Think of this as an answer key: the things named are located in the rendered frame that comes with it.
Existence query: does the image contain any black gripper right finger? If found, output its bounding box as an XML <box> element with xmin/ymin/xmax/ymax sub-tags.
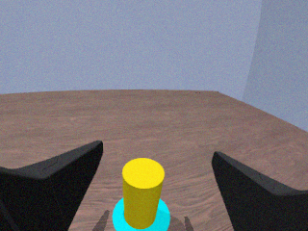
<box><xmin>212</xmin><ymin>151</ymin><xmax>308</xmax><ymax>231</ymax></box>

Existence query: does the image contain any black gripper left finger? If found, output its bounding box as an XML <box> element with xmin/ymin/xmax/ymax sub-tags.
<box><xmin>0</xmin><ymin>141</ymin><xmax>103</xmax><ymax>231</ymax></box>

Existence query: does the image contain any cyan circle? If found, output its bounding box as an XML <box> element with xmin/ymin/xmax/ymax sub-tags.
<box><xmin>112</xmin><ymin>197</ymin><xmax>170</xmax><ymax>231</ymax></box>

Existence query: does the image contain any yellow cylinder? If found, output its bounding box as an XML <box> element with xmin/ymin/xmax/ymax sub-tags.
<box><xmin>122</xmin><ymin>158</ymin><xmax>165</xmax><ymax>230</ymax></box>

